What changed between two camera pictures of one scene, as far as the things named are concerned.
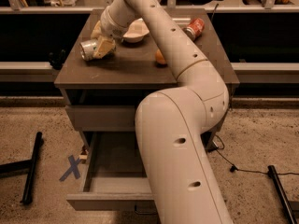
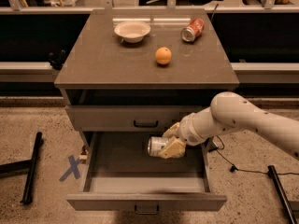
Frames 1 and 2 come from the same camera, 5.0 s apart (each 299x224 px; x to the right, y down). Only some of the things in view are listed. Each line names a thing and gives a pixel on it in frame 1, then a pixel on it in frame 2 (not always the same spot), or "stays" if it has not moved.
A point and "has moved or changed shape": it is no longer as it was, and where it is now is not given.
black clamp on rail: (57, 59) stays
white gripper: (112, 29) to (189, 131)
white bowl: (136, 31) stays
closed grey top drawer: (104, 118) stays
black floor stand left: (21, 167) stays
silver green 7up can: (88, 49) has moved or changed shape
